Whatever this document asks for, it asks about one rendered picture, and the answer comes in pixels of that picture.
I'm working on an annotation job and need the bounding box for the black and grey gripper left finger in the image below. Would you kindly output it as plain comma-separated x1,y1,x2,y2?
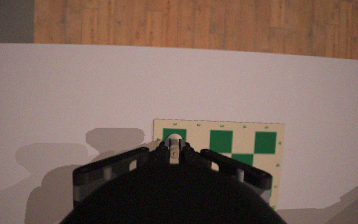
73,138,171,209

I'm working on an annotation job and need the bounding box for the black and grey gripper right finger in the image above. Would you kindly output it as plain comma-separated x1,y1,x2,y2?
179,139,272,204

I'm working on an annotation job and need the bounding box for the green and cream chessboard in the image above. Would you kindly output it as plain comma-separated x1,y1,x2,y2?
153,119,285,213

